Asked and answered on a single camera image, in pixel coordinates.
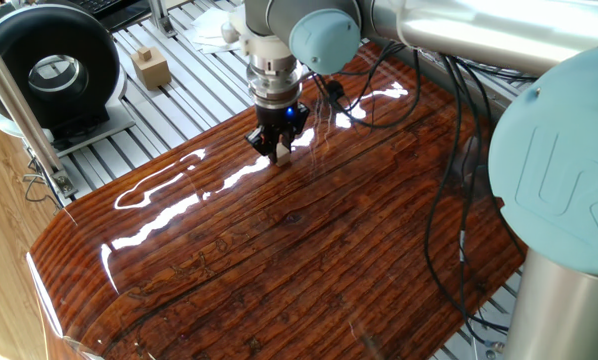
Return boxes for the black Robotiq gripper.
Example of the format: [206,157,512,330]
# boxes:
[244,101,311,157]

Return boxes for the large wooden block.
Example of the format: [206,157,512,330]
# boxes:
[131,47,173,92]

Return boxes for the glossy wood grain table cover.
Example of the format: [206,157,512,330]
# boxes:
[26,42,528,360]

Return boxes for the white cloth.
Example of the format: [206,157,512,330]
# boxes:
[182,6,243,55]

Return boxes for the black keyboard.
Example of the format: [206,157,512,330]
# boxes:
[67,0,151,32]

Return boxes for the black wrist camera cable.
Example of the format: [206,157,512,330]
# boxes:
[308,42,423,130]

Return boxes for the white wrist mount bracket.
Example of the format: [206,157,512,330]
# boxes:
[221,4,294,59]

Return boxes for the white device base plate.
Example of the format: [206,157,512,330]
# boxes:
[0,64,136,159]

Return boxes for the aluminium frame post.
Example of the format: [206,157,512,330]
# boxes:
[146,0,179,39]
[0,19,65,174]

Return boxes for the black base cable bundle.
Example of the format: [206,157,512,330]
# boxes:
[422,52,528,346]

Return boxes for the silver frame corner bracket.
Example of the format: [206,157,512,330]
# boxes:
[51,167,79,200]

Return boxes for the cable with silver plug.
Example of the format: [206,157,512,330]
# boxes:
[456,54,506,354]

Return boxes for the black ring shaped device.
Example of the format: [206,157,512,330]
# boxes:
[0,3,129,144]

